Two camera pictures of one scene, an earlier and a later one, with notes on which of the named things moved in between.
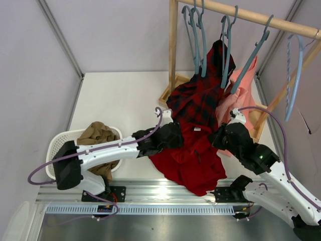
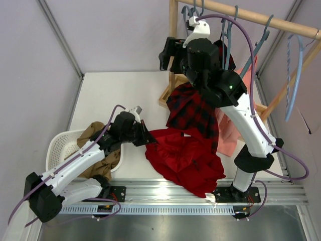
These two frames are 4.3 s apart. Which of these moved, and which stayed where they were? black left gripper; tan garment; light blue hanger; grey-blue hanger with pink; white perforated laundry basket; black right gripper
Moved: black left gripper; black right gripper
Stayed: tan garment; grey-blue hanger with pink; light blue hanger; white perforated laundry basket
